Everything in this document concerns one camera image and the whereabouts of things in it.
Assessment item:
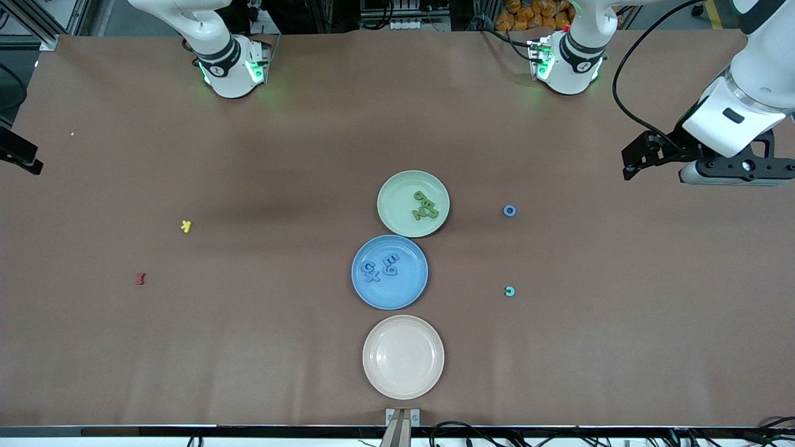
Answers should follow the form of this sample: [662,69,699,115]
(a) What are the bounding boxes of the orange packaged goods pile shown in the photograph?
[496,0,573,32]

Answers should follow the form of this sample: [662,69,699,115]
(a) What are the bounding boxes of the light green round plate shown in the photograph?
[377,170,450,238]

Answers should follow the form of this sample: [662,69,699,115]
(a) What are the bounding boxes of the brown table cover mat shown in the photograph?
[0,28,795,429]

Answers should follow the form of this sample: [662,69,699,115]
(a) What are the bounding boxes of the white power strip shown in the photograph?
[390,19,450,31]

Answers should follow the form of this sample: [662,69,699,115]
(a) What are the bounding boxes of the blue round plate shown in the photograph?
[351,235,429,310]

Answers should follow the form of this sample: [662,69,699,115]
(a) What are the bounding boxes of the beige round plate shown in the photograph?
[362,315,445,400]

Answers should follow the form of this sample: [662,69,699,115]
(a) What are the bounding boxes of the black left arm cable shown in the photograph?
[612,0,706,138]

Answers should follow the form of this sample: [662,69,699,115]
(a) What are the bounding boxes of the aluminium frame post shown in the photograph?
[0,0,60,52]

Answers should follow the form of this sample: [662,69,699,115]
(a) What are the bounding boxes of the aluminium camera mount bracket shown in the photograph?
[385,408,421,447]

